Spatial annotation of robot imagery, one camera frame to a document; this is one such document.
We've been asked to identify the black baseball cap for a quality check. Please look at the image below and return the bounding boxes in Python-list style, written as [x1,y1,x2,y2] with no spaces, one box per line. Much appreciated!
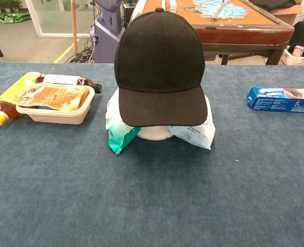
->
[114,7,209,128]

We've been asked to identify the purple white robot base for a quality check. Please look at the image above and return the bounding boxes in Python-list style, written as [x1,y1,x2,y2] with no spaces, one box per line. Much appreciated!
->
[90,0,124,64]

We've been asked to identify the yellow-label tea bottle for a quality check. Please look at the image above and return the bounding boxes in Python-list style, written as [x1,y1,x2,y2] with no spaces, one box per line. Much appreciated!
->
[0,72,41,127]

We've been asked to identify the white foam mannequin head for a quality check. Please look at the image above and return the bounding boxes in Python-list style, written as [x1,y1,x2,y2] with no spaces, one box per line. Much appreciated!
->
[137,125,172,141]

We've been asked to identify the green white wet wipes pack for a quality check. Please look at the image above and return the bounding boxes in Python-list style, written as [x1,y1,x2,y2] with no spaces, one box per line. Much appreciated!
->
[105,89,142,155]

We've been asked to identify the light blue wet wipes pack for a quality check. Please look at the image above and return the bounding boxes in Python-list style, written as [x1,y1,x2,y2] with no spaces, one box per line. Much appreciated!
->
[168,94,216,150]

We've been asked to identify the dark cola bottle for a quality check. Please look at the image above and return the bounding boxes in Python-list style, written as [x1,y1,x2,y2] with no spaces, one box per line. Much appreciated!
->
[35,74,103,94]

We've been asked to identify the beige plastic food container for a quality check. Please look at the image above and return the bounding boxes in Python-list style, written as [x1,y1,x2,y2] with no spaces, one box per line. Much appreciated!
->
[15,86,96,126]

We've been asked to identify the orange snack pouch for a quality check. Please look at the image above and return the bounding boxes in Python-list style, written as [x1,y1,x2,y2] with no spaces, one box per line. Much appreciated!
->
[13,82,91,112]

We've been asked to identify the wooden pole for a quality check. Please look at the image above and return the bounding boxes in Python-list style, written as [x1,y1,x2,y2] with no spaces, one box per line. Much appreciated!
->
[71,0,78,55]

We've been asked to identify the brown mahjong table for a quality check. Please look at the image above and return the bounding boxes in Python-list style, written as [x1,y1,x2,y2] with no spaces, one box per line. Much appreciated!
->
[141,0,295,65]

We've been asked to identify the blue cookie box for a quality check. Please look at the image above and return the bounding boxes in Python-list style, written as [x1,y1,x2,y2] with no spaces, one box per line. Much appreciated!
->
[246,86,304,114]

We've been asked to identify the blue mahjong tiles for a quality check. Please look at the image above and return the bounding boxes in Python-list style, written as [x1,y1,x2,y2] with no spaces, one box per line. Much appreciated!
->
[193,0,248,20]

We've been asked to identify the white plastic crate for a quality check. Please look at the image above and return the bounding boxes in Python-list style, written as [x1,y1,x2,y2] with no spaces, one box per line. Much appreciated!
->
[280,45,304,66]

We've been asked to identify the green bag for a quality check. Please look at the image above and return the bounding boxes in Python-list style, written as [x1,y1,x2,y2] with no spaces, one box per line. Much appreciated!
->
[0,12,31,25]

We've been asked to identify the cardboard box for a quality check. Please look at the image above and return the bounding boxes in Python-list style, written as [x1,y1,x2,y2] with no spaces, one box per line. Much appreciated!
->
[267,4,303,26]

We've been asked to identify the black floor cables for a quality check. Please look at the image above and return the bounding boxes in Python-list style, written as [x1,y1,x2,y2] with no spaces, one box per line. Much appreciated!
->
[64,38,95,64]

